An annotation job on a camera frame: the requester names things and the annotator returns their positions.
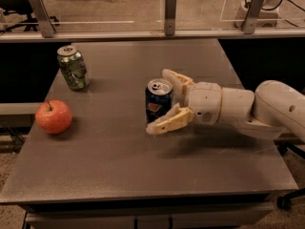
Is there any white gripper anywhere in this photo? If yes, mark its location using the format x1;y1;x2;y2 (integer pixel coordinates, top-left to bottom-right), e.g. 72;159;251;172
146;69;222;135

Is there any blue pepsi can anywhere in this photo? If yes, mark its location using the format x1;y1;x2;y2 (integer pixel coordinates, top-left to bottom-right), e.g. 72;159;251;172
145;78;173;123

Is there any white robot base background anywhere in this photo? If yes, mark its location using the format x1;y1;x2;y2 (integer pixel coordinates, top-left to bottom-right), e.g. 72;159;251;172
234;0;283;28

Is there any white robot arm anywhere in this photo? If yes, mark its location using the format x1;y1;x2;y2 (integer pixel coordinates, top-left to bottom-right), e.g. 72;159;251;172
146;69;305;141

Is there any green soda can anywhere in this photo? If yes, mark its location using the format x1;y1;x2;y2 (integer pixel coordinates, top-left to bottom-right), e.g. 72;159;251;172
57;45;89;91

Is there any red apple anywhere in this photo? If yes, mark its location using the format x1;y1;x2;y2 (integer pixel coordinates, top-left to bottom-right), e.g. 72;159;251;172
35;100;72;134

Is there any black chair caster base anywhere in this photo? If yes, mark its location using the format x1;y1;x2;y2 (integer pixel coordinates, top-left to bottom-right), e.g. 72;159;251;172
275;141;305;211

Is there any black office chair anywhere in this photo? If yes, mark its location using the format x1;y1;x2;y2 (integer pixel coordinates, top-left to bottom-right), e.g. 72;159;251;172
0;0;60;32

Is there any middle metal bracket post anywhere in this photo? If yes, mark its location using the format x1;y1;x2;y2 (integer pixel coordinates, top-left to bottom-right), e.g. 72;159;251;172
164;0;177;36

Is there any metal bracket post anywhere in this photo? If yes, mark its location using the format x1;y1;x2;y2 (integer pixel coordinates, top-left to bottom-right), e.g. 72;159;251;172
29;0;55;38
241;0;265;34
164;0;177;36

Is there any grey metal rail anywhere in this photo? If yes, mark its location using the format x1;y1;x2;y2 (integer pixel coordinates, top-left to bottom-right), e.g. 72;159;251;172
0;28;305;43

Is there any right metal bracket post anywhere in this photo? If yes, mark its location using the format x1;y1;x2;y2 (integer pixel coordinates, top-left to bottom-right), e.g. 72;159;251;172
241;0;265;34

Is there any left metal bracket post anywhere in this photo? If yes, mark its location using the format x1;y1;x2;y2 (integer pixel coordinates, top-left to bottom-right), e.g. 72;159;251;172
29;0;55;38

